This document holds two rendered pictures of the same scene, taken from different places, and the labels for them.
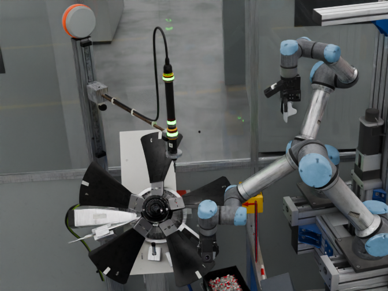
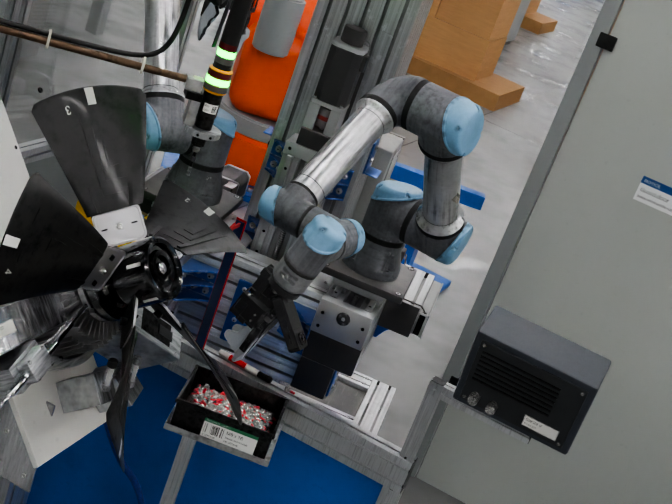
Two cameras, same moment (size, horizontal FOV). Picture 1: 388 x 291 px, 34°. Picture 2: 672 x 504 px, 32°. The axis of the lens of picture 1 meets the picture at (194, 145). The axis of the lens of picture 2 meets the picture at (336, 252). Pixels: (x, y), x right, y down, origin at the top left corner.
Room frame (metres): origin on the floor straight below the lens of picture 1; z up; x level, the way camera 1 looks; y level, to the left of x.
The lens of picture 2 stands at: (1.52, 1.96, 2.12)
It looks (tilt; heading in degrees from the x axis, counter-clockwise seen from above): 21 degrees down; 286
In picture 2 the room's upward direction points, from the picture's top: 21 degrees clockwise
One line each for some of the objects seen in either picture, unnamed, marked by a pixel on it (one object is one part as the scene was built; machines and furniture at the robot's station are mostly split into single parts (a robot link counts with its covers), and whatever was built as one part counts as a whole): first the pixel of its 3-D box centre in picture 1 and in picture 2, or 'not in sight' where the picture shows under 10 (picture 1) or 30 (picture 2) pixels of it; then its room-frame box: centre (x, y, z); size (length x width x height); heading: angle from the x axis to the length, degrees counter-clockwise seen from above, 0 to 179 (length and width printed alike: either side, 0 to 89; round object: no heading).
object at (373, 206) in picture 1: (373, 217); (394, 209); (2.19, -0.73, 1.20); 0.13 x 0.12 x 0.14; 174
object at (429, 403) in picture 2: not in sight; (422, 419); (1.86, -0.28, 0.96); 0.03 x 0.03 x 0.20; 1
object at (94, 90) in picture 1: (97, 92); not in sight; (2.89, 0.46, 1.54); 0.10 x 0.07 x 0.08; 36
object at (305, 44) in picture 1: (303, 48); not in sight; (2.71, -0.51, 1.78); 0.11 x 0.11 x 0.08; 53
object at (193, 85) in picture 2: (171, 144); (203, 106); (2.39, 0.09, 1.50); 0.09 x 0.07 x 0.10; 36
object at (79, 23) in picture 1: (78, 21); not in sight; (2.96, 0.51, 1.88); 0.17 x 0.15 x 0.16; 91
